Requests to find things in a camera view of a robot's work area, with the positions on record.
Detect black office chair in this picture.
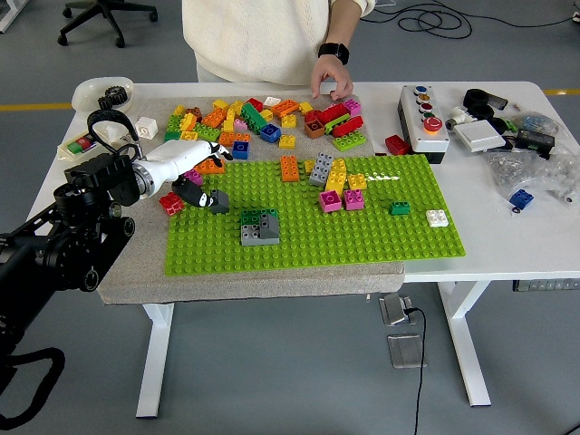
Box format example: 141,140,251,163
57,0,160,49

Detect flat lime green brick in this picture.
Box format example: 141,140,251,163
324,112,353,135

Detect person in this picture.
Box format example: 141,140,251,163
180,0,377,87

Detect clear bag blue parts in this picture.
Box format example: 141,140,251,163
511,111,559,136

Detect white cube toy brick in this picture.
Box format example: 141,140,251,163
134,116,160,140

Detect white furniture frame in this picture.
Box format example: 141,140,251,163
0,0,31,34

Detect person's left hand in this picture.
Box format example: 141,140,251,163
310,58,354,102

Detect grey table control panel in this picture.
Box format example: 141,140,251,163
512,278,580,293

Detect white table leg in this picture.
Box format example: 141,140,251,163
437,280,493,408
135,302,176,419

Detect long yellow toy brick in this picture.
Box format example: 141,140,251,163
324,159,348,197

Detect grey eight-stud toy brick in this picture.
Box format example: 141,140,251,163
239,224,281,247
308,152,335,189

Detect dark green toy brick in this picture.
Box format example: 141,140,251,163
240,208,280,227

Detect metal floor socket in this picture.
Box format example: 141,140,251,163
378,292,414,327

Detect clear bag of screws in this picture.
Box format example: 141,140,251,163
484,144,580,205

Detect white plastic bowl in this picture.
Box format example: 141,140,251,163
72,75,136,114

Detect long red toy brick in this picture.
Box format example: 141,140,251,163
316,102,352,127

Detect metal floor plate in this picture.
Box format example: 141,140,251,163
386,333,428,371

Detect green toy baseplate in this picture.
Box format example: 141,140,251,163
163,153,468,277

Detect orange eight-stud toy brick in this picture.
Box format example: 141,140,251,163
194,158,227,176

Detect grey sloped toy brick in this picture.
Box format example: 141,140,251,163
208,188,231,215
258,211,281,240

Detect black power cord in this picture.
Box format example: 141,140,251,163
401,306,429,435

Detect rounded red toy brick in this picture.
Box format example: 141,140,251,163
332,115,365,138

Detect white switch plate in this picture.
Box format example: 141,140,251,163
452,121,508,154

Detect push-button control box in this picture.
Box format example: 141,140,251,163
397,83,450,165

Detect white green-red switch box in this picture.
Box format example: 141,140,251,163
57,130,100,162

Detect black floor cable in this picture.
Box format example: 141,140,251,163
360,0,580,40

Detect grey-brown mat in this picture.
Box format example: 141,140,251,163
97,93,406,305

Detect long dark green brick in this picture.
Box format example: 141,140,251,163
239,102,269,136

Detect black gear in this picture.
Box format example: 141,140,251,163
97,85,129,111

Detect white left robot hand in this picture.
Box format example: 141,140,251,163
145,139,235,208

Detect white pipe fitting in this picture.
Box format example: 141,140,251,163
445,105,477,132

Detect black power adapter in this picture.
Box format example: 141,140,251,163
515,129,556,160

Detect white plastic tube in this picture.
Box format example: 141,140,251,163
102,124,132,142

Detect black wristwatch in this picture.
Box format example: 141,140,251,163
316,42,351,66

